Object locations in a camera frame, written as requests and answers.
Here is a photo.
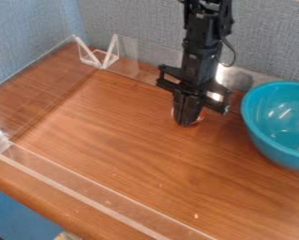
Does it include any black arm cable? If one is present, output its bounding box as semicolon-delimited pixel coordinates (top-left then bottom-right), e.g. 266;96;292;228
217;37;238;68

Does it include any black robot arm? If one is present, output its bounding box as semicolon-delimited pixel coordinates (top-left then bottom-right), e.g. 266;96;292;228
157;0;234;127

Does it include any clear acrylic left barrier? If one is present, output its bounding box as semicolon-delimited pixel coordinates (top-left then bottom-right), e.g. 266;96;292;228
0;36;95;140

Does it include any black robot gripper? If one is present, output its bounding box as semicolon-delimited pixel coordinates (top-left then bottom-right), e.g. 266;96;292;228
157;65;232;125

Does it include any clear acrylic back barrier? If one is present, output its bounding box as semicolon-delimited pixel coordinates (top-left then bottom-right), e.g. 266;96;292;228
107;35;299;105

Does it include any clear acrylic corner bracket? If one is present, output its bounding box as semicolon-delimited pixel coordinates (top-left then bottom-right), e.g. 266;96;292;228
73;34;121;69

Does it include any orange toy mushroom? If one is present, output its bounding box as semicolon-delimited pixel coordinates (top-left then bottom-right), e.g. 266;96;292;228
170;108;208;128

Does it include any clear acrylic front barrier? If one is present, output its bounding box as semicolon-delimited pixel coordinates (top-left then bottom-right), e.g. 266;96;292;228
0;129;217;240

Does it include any clear acrylic barrier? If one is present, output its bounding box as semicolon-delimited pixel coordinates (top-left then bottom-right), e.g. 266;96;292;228
107;35;299;105
0;36;95;140
0;129;217;240

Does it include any blue plastic bowl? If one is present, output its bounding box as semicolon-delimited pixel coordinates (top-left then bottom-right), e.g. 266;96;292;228
241;81;299;170

